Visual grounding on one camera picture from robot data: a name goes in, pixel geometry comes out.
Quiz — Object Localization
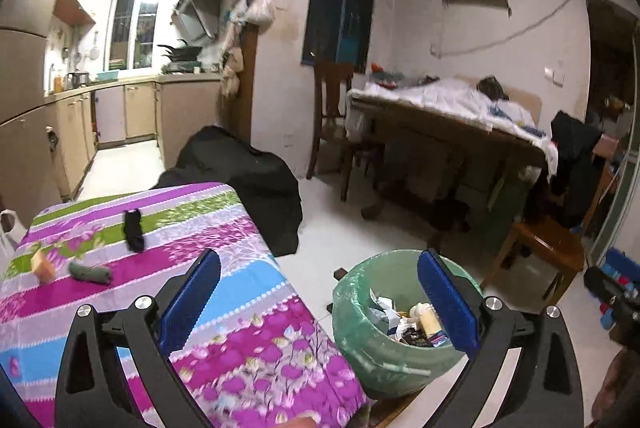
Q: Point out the kitchen window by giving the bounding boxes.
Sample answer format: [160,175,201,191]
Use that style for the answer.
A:
[105,0,160,70]

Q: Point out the beige kitchen base cabinets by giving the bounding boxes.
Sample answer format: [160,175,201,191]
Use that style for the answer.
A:
[44,72,222,200]

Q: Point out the colourful striped floral tablecloth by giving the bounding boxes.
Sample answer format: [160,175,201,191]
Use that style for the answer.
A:
[1,182,369,427]

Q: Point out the grey refrigerator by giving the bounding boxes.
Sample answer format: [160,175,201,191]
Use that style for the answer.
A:
[1,29,61,225]

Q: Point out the person's right hand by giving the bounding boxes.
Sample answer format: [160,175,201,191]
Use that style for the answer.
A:
[590,348,639,427]

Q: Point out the wooden dining chair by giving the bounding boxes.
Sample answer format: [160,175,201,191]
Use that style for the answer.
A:
[306,60,376,203]

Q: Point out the orange wooden stool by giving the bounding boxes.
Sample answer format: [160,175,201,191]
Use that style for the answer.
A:
[480,218,586,305]

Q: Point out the cluttered wooden side table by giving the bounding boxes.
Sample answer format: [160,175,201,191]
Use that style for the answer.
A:
[345,79,559,246]

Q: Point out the dark blue window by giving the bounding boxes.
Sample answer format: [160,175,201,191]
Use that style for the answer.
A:
[302,0,374,73]

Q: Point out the dark green rolled sock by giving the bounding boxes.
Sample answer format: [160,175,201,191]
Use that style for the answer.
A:
[67,261,113,286]

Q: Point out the white plastic bag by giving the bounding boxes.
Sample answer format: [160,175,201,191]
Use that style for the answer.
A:
[0,209,27,272]

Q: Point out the tan sponge block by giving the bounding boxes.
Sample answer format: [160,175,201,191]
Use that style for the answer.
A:
[30,249,55,285]

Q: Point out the black bag on floor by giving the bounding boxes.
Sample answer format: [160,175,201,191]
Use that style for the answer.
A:
[156,125,303,257]

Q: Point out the range hood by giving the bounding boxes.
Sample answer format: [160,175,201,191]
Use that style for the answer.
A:
[171,0,220,43]

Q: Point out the black sock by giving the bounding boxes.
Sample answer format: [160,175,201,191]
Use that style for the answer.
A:
[122,209,145,253]

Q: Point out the green lined trash bin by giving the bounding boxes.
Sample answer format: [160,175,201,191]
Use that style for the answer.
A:
[332,249,463,400]

